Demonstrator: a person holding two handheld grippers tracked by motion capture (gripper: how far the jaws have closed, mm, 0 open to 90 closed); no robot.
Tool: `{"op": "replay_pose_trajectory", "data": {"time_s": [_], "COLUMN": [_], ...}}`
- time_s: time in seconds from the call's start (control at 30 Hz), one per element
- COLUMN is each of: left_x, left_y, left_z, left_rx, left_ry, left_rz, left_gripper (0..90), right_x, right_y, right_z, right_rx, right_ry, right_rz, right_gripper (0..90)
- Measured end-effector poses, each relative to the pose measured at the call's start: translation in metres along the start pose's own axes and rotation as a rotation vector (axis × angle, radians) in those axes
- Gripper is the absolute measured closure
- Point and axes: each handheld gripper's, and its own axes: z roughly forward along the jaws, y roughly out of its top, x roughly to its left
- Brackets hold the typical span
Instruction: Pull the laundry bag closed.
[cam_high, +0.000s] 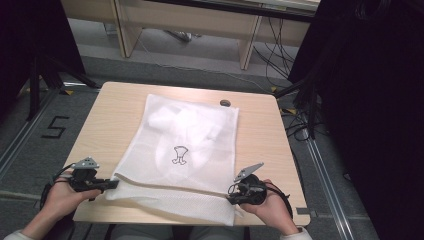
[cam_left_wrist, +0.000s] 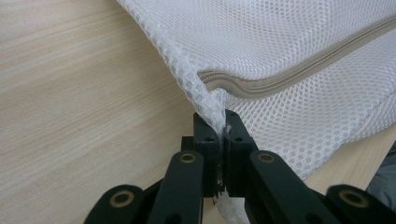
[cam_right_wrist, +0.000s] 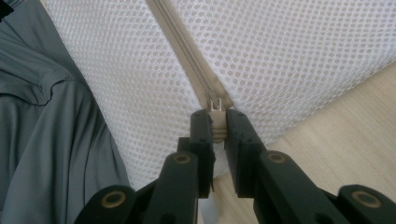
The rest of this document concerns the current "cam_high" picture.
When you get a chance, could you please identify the aluminium floor rail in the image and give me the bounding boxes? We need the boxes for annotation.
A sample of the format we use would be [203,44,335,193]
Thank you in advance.
[303,135,355,240]
[0,89,62,182]

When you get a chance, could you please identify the light wooden desk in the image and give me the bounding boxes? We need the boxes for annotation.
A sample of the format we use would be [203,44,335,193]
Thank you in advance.
[59,0,322,71]

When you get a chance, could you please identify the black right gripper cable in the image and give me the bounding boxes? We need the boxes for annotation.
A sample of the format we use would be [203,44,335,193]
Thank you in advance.
[265,180,295,220]

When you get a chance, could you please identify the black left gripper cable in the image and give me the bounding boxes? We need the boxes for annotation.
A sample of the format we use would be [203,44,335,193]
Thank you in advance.
[39,162,77,212]

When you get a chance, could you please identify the white garment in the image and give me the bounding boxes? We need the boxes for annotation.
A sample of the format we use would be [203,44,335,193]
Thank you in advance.
[146,102,232,172]

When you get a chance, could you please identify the black cable bundle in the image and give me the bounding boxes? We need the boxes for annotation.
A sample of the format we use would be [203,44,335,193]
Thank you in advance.
[252,16,302,88]

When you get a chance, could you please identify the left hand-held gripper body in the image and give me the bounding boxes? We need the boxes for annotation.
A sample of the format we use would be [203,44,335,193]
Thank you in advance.
[68,156,102,193]

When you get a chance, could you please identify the grey power strip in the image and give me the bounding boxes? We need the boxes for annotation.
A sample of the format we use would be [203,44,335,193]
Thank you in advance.
[163,29,202,43]

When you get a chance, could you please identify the black metal stand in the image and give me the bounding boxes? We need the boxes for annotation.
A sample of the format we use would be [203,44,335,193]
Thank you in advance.
[25,54,102,122]
[273,75,323,140]

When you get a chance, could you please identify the thin white cable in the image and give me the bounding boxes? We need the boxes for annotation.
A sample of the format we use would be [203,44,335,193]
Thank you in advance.
[135,29,278,95]

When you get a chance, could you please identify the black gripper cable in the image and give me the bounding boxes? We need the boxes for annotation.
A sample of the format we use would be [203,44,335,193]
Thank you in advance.
[265,180,295,220]
[39,162,77,212]

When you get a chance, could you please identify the white mesh laundry bag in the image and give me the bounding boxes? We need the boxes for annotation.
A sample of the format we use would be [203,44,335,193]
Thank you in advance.
[105,93,240,227]

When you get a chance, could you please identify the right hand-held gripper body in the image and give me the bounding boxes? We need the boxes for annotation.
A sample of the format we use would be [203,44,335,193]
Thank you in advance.
[227,162,268,206]

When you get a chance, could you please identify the black curtain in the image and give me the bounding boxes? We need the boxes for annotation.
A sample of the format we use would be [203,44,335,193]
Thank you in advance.
[0,0,87,126]
[287,0,424,240]

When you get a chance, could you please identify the person's right hand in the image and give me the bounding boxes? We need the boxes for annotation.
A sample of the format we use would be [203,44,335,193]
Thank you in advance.
[239,179,295,234]

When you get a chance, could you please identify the person's left hand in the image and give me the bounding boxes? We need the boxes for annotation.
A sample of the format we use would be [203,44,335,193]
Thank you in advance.
[41,171,103,224]

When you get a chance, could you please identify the tangled black floor cables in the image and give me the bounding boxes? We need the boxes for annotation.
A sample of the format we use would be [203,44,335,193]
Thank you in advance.
[280,105,331,144]

